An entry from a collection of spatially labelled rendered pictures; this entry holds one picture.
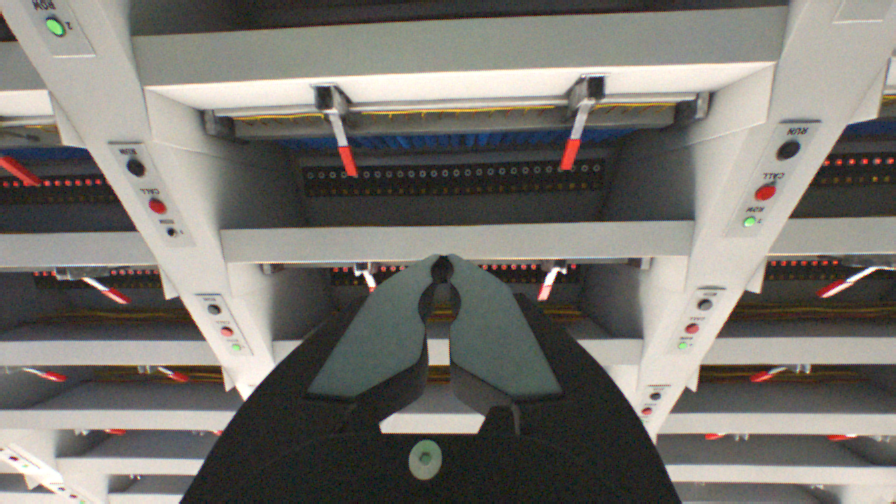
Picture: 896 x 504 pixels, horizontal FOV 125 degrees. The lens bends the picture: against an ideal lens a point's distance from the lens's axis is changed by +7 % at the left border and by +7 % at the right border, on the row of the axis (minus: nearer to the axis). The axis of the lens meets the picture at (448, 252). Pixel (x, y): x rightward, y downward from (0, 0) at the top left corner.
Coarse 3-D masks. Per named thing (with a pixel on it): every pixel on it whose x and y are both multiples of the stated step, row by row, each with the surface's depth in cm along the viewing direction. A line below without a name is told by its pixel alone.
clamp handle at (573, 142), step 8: (584, 104) 24; (584, 112) 25; (576, 120) 26; (584, 120) 25; (576, 128) 26; (576, 136) 27; (568, 144) 27; (576, 144) 27; (568, 152) 28; (576, 152) 28; (568, 160) 28; (560, 168) 29; (568, 168) 29
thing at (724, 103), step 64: (192, 64) 23; (256, 64) 23; (320, 64) 22; (384, 64) 22; (448, 64) 22; (512, 64) 22; (576, 64) 22; (640, 64) 22; (704, 64) 21; (768, 64) 22; (192, 128) 27; (640, 128) 37; (704, 128) 27
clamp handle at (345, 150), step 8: (328, 112) 25; (336, 112) 25; (336, 120) 26; (336, 128) 26; (336, 136) 27; (344, 136) 27; (344, 144) 28; (344, 152) 28; (352, 152) 29; (344, 160) 29; (352, 160) 29; (352, 168) 29
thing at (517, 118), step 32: (256, 128) 31; (288, 128) 31; (320, 128) 30; (384, 128) 30; (416, 128) 30; (448, 128) 30; (480, 128) 30; (512, 128) 30; (544, 128) 30; (608, 128) 31
